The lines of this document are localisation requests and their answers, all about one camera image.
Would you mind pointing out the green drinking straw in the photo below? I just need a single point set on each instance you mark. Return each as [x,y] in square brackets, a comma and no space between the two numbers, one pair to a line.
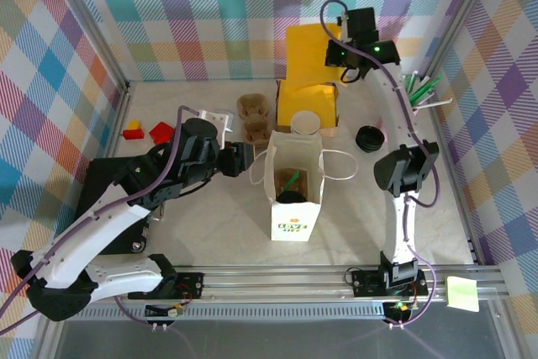
[293,180]
[410,82]
[428,88]

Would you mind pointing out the black cup lid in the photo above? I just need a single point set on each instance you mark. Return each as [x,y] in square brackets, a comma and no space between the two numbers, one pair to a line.
[292,197]

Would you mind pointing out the white paper takeout bag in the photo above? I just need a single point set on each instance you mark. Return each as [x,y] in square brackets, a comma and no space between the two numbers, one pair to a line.
[290,224]

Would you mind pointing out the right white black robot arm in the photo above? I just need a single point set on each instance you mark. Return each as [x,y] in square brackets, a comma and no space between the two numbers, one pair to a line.
[399,224]

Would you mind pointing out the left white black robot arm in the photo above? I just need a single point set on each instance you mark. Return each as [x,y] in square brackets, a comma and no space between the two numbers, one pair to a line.
[84,241]

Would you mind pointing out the large red toy block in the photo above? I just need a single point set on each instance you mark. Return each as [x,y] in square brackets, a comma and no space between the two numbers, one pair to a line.
[159,132]

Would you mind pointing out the small red toy block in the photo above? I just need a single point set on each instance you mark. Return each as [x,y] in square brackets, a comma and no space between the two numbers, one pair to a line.
[133,134]

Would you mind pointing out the yellow toy block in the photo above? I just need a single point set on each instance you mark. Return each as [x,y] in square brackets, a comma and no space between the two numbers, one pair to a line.
[135,125]

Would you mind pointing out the white wrapped straw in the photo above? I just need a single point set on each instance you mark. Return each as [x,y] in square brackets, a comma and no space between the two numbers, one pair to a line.
[424,82]
[437,103]

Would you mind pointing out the black flat box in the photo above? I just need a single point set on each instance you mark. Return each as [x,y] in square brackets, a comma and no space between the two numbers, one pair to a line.
[101,178]

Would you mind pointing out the small electronics board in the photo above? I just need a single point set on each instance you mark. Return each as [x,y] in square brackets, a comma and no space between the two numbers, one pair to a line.
[168,312]
[399,307]

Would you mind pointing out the pale green sticky note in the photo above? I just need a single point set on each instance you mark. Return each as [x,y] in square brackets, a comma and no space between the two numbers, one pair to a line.
[462,294]

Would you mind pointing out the aluminium side rail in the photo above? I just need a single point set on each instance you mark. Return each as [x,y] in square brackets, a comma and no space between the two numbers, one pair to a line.
[114,123]
[462,207]

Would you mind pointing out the aluminium frame post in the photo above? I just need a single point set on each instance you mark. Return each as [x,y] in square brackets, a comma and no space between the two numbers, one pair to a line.
[89,18]
[457,18]

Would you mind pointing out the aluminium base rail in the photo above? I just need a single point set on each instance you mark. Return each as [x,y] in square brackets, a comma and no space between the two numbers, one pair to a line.
[273,287]

